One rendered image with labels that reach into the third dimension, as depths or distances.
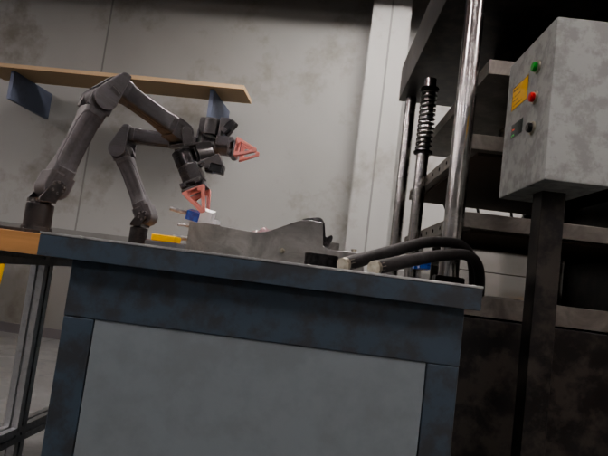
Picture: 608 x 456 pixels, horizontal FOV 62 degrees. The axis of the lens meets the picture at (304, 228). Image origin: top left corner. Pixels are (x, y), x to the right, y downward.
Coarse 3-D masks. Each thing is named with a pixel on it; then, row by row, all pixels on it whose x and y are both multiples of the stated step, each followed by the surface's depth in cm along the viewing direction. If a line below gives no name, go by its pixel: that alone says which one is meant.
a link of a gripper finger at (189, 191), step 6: (186, 186) 149; (192, 186) 147; (198, 186) 146; (204, 186) 148; (186, 192) 146; (192, 192) 147; (198, 192) 148; (204, 192) 148; (186, 198) 147; (204, 198) 148; (204, 204) 148; (198, 210) 148; (204, 210) 148
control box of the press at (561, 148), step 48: (528, 48) 138; (576, 48) 121; (528, 96) 130; (576, 96) 120; (528, 144) 130; (576, 144) 119; (528, 192) 134; (576, 192) 127; (528, 288) 131; (528, 336) 128; (528, 384) 126; (528, 432) 125
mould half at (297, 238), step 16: (192, 224) 143; (208, 224) 143; (288, 224) 142; (304, 224) 142; (320, 224) 142; (192, 240) 143; (208, 240) 143; (224, 240) 142; (240, 240) 142; (256, 240) 142; (272, 240) 142; (288, 240) 142; (304, 240) 142; (320, 240) 142; (256, 256) 142; (272, 256) 142; (288, 256) 142; (304, 256) 141
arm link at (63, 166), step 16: (80, 112) 130; (96, 112) 130; (80, 128) 128; (96, 128) 131; (64, 144) 127; (80, 144) 128; (64, 160) 125; (80, 160) 128; (48, 176) 122; (64, 176) 125; (64, 192) 125
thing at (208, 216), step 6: (174, 210) 150; (180, 210) 151; (192, 210) 150; (210, 210) 152; (186, 216) 149; (192, 216) 149; (198, 216) 149; (204, 216) 148; (210, 216) 148; (198, 222) 149; (204, 222) 149; (210, 222) 149
